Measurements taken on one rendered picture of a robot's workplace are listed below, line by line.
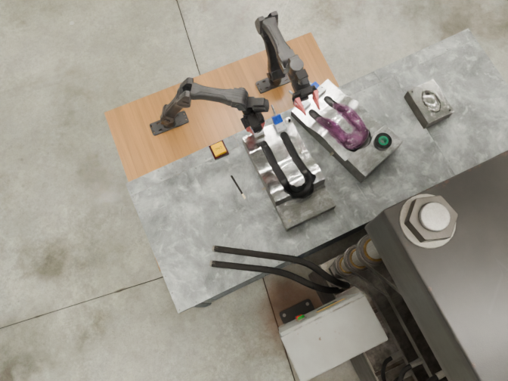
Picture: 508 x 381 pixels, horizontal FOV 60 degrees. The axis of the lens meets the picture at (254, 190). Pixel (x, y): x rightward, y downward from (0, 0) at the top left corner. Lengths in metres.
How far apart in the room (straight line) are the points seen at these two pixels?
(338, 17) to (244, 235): 2.06
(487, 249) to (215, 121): 1.63
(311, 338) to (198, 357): 1.60
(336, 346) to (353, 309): 0.13
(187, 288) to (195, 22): 2.19
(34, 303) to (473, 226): 2.81
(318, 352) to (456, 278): 0.61
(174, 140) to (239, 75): 0.50
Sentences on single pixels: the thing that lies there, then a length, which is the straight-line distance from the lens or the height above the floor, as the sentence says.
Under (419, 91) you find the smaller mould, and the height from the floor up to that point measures 0.87.
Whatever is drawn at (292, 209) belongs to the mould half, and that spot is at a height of 0.86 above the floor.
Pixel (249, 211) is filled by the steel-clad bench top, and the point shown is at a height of 0.80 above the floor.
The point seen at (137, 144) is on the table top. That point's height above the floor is 0.80.
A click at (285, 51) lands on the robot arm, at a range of 1.99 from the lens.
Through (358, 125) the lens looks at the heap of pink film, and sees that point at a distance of 2.24.
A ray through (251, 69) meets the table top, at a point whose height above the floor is 0.80.
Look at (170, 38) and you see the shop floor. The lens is 3.60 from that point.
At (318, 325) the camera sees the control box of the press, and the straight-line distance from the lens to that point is 1.45.
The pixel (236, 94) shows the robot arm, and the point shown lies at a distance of 1.93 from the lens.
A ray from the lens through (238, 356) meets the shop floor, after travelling 2.94.
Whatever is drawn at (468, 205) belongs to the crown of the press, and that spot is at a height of 2.00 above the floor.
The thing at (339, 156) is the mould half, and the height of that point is 0.87.
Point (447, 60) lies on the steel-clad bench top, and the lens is 2.64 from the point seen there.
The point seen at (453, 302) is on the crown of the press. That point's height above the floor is 2.00.
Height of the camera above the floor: 2.91
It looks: 75 degrees down
